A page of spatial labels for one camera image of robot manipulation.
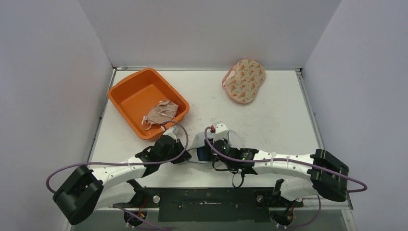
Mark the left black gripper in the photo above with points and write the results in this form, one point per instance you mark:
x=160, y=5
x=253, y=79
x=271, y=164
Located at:
x=183, y=158

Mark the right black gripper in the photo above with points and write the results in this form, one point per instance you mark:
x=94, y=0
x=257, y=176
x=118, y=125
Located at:
x=210, y=147

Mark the navy blue bra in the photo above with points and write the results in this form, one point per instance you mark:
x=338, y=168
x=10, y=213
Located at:
x=204, y=154

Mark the orange plastic tub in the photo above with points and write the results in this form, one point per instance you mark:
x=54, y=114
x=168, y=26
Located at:
x=138, y=93

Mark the white mesh laundry bag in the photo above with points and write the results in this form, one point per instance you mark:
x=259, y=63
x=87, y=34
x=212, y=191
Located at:
x=234, y=140

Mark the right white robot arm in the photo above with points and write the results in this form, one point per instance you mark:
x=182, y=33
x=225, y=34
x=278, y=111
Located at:
x=320, y=173

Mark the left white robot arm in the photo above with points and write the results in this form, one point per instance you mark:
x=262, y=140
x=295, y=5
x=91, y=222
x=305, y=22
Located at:
x=86, y=190

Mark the beige bra in tub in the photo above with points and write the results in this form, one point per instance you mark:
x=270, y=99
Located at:
x=166, y=110

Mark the floral padded bra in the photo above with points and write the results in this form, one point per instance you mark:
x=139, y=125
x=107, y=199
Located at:
x=243, y=80

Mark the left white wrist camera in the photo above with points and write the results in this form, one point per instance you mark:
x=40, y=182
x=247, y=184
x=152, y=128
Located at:
x=171, y=132

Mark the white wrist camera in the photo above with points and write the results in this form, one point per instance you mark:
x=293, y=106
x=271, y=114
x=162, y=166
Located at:
x=171, y=132
x=219, y=131

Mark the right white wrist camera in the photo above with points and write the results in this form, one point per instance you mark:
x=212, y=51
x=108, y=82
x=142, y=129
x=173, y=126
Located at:
x=219, y=131

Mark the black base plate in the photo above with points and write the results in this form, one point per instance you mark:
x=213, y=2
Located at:
x=209, y=204

